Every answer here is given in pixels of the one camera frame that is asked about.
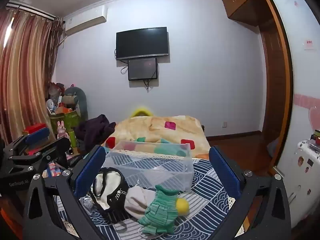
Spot black sparkly cloth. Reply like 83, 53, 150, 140
107, 186, 129, 212

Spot striped red curtain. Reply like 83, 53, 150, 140
0, 10, 64, 145

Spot dark purple clothes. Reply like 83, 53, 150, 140
75, 114, 117, 153

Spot grey plush toy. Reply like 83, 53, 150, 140
64, 87, 88, 123

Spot pink rabbit toy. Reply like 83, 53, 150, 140
57, 121, 70, 139

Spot green storage box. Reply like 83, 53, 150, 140
50, 110, 80, 133

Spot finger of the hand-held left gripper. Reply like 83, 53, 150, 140
5, 127, 50, 167
32, 137, 71, 178

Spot white sliding wardrobe door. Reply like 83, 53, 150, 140
265, 0, 320, 228

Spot wooden upper cabinet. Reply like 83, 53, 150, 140
221, 0, 269, 27

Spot orange printed blanket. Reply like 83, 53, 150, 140
101, 115, 210, 159

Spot striped colourful packet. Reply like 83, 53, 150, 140
47, 162, 63, 178

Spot white cabinet with stickers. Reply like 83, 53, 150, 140
287, 140, 320, 228

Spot blue wave-patterned cloth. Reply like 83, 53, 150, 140
54, 152, 238, 240

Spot brown wooden door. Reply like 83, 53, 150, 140
260, 26, 287, 153

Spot white air conditioner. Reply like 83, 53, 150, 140
64, 6, 108, 37

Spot small black wall monitor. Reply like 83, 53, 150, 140
128, 57, 158, 81

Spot clear plastic wrapper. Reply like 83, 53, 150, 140
80, 195, 95, 214

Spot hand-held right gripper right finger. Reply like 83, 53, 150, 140
207, 146, 292, 240

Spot white round fan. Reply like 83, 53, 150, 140
46, 99, 57, 113

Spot black wall television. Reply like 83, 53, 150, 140
116, 27, 169, 60

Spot red box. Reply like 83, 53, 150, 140
22, 123, 47, 134

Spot yellow hoop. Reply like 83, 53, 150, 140
130, 106, 153, 118

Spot clear plastic box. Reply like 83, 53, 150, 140
102, 141, 194, 190

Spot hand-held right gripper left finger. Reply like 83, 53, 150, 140
22, 145, 108, 240

